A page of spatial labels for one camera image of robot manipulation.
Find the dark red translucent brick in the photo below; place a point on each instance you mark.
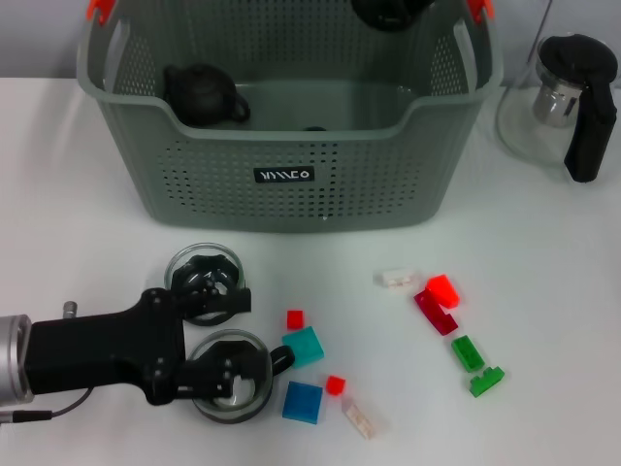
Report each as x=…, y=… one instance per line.
x=436, y=318

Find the teal square brick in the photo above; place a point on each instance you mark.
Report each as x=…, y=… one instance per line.
x=303, y=347

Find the green stepped brick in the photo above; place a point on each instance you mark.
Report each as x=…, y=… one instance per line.
x=485, y=381

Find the glass teacup with black sleeve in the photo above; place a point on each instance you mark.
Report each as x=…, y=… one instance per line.
x=315, y=129
x=223, y=257
x=383, y=17
x=262, y=349

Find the green rectangular brick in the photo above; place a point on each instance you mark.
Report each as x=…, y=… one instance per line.
x=468, y=353

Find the grey-green perforated storage bin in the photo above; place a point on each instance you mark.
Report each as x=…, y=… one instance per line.
x=218, y=194

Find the blue four-stud brick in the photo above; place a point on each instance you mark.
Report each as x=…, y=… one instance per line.
x=302, y=402

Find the bright red brick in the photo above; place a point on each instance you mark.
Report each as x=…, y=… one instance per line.
x=442, y=291

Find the dark clay teapot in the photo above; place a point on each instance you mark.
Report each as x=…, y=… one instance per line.
x=199, y=94

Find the small red square brick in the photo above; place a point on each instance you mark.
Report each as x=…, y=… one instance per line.
x=294, y=319

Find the small red sloped brick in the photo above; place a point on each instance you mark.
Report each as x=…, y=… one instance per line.
x=336, y=385

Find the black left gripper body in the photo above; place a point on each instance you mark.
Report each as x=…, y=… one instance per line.
x=97, y=349

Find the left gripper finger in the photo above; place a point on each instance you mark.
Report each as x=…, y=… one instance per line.
x=228, y=301
x=208, y=378

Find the small white brick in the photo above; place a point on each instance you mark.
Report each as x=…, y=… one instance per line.
x=395, y=279

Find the long clear white brick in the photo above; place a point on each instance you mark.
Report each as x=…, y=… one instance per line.
x=364, y=417

